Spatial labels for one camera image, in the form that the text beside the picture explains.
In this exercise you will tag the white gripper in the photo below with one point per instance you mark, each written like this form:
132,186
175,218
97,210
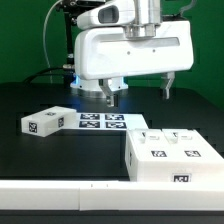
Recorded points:
128,38

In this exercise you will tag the white cabinet body box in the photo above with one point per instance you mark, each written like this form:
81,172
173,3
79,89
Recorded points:
180,173

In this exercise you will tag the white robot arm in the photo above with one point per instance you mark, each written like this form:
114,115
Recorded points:
110,83

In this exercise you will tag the white base tag sheet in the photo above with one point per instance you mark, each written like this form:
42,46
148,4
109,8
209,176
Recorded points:
107,121

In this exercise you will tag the white block with tags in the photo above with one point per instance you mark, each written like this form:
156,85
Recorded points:
48,121

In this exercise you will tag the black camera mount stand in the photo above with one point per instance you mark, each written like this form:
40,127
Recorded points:
72,9

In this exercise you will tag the white front obstacle rail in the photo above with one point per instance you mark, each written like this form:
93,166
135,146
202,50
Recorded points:
110,195

